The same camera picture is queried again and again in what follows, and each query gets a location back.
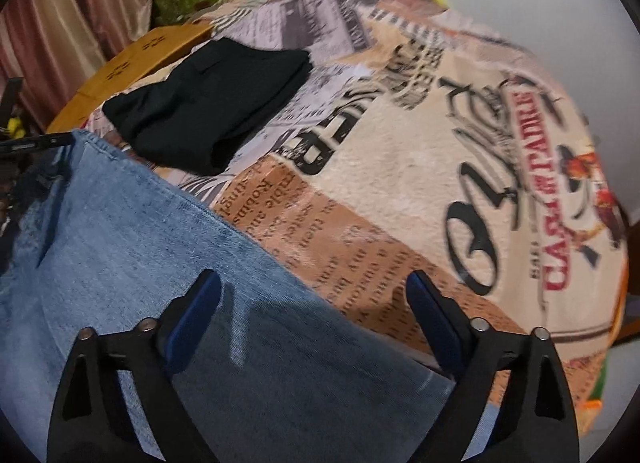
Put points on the blue denim jeans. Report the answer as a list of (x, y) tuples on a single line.
[(131, 313)]

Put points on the black folded garment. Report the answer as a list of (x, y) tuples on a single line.
[(199, 116)]

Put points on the pink striped curtain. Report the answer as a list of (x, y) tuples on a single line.
[(54, 46)]

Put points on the newspaper print blanket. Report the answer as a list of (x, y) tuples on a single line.
[(424, 141)]

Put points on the wooden lap desk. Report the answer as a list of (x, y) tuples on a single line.
[(154, 50)]

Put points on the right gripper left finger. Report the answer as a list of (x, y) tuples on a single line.
[(90, 421)]

